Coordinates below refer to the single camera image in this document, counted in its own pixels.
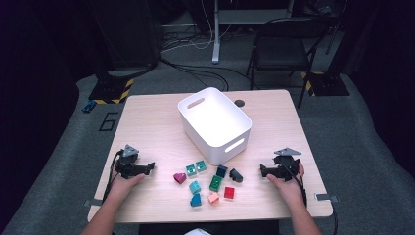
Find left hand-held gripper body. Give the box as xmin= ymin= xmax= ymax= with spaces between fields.
xmin=114 ymin=144 xmax=145 ymax=179

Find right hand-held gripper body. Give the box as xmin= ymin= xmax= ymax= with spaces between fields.
xmin=273 ymin=147 xmax=302 ymax=182

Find black toy block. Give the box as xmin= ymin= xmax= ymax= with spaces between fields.
xmin=228 ymin=167 xmax=244 ymax=183

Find magenta toy block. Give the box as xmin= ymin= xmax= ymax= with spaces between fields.
xmin=172 ymin=172 xmax=188 ymax=185

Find turquoise toy block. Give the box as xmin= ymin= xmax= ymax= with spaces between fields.
xmin=188 ymin=180 xmax=202 ymax=195

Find green toy block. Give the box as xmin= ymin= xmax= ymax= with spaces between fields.
xmin=208 ymin=174 xmax=224 ymax=193

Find white plastic bin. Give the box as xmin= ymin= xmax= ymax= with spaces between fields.
xmin=177 ymin=86 xmax=253 ymax=166

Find person's left hand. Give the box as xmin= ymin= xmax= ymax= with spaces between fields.
xmin=108 ymin=172 xmax=147 ymax=201

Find person's right hand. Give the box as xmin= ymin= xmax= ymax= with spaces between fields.
xmin=266 ymin=163 xmax=307 ymax=209

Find person's dark clothing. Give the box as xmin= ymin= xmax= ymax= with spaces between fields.
xmin=138 ymin=220 xmax=282 ymax=235

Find small blue object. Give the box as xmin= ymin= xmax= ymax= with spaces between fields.
xmin=81 ymin=99 xmax=98 ymax=114

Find dark curtain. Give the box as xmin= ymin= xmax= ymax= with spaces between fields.
xmin=339 ymin=0 xmax=415 ymax=170
xmin=0 ymin=0 xmax=81 ymax=226

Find black folding chair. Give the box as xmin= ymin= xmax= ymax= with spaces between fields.
xmin=246 ymin=17 xmax=329 ymax=110

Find dark floor stand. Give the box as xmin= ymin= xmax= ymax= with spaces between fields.
xmin=87 ymin=0 xmax=161 ymax=79

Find right hand-held gripper cable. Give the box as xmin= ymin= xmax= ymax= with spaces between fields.
xmin=283 ymin=161 xmax=309 ymax=209

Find hand-held gripper cable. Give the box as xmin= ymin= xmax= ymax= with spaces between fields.
xmin=101 ymin=150 xmax=123 ymax=204
xmin=283 ymin=161 xmax=309 ymax=209

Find left hand-held gripper cable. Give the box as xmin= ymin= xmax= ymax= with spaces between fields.
xmin=101 ymin=150 xmax=123 ymax=204

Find grey metal table bracket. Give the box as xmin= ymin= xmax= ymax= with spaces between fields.
xmin=313 ymin=193 xmax=340 ymax=203
xmin=82 ymin=198 xmax=104 ymax=209

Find black yellow striped base plate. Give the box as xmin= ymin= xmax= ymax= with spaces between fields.
xmin=300 ymin=70 xmax=350 ymax=97
xmin=88 ymin=76 xmax=135 ymax=106

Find black floor cables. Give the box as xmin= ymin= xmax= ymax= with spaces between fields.
xmin=159 ymin=56 xmax=230 ymax=92

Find white desk frame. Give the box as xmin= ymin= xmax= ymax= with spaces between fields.
xmin=211 ymin=0 xmax=295 ymax=65

